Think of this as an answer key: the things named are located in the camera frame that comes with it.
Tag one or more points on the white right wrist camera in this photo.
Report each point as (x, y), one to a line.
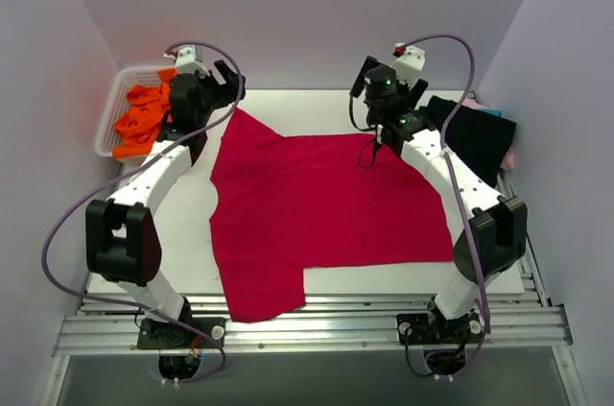
(408, 64)

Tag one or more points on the crumpled orange t-shirt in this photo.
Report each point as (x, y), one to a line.
(140, 125)

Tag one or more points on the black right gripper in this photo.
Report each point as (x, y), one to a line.
(362, 78)

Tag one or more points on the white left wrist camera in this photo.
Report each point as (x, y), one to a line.
(188, 60)

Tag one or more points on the white plastic basket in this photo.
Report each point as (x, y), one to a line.
(117, 104)

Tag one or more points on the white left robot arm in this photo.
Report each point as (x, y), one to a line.
(122, 243)

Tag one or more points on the folded teal t-shirt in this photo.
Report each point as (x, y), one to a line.
(491, 111)

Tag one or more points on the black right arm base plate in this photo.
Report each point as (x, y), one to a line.
(421, 329)

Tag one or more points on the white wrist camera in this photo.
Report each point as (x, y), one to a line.
(408, 64)
(188, 60)

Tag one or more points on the folded black t-shirt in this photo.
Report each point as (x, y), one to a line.
(479, 139)

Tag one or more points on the folded pink t-shirt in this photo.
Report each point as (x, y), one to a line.
(507, 163)

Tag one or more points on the aluminium rail frame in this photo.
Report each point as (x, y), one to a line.
(338, 350)

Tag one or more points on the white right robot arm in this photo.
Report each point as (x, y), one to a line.
(492, 238)

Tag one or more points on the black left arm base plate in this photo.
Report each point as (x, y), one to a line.
(155, 335)

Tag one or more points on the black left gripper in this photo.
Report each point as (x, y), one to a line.
(221, 87)

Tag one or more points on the crimson red t-shirt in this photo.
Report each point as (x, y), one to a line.
(287, 204)

